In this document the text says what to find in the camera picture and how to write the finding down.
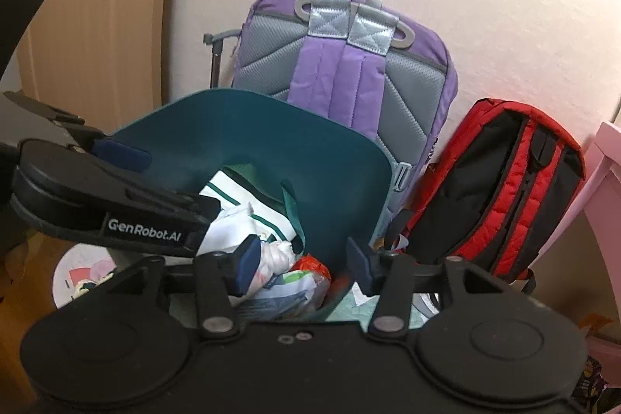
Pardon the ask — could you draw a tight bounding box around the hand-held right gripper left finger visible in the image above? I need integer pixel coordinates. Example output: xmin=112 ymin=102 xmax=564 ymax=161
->
xmin=104 ymin=234 xmax=265 ymax=340

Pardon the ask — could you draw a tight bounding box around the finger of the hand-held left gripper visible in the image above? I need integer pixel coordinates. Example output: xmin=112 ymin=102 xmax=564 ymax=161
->
xmin=123 ymin=186 xmax=223 ymax=227
xmin=93 ymin=137 xmax=153 ymax=173

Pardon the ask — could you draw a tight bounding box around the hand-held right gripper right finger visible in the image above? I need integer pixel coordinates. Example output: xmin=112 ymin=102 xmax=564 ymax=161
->
xmin=345 ymin=237 xmax=492 ymax=340

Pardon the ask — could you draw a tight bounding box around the green white printed bag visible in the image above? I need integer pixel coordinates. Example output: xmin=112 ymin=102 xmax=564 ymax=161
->
xmin=196 ymin=166 xmax=307 ymax=260

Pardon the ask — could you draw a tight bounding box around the red plastic bag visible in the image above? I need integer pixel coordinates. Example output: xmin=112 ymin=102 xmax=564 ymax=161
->
xmin=291 ymin=254 xmax=331 ymax=280

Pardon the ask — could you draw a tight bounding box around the clear blue plastic wrapper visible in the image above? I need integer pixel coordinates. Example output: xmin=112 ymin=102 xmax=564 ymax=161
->
xmin=241 ymin=271 xmax=331 ymax=319

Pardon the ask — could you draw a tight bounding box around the teal plastic bin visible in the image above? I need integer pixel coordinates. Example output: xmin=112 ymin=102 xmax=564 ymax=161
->
xmin=109 ymin=88 xmax=394 ymax=324

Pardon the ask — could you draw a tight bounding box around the teal zigzag quilted blanket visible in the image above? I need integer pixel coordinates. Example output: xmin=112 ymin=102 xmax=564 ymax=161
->
xmin=320 ymin=283 xmax=440 ymax=328

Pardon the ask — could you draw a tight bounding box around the red black backpack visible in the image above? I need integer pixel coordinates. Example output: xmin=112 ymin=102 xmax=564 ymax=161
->
xmin=388 ymin=98 xmax=587 ymax=294

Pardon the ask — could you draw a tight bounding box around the wooden door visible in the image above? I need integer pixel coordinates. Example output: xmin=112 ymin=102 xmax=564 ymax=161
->
xmin=17 ymin=0 xmax=188 ymax=105

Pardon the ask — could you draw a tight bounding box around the purple grey backpack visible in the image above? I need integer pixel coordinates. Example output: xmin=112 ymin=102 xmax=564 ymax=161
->
xmin=232 ymin=0 xmax=460 ymax=222

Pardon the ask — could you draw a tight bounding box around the orange plastic object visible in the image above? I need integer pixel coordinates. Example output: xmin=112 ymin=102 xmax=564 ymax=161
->
xmin=579 ymin=314 xmax=615 ymax=338

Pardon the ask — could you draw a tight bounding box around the dark patterned bag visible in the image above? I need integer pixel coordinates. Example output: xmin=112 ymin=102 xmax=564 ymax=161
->
xmin=572 ymin=356 xmax=610 ymax=401

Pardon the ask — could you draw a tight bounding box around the metal trolley handle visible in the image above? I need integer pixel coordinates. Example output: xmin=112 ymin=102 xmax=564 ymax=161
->
xmin=204 ymin=31 xmax=243 ymax=88

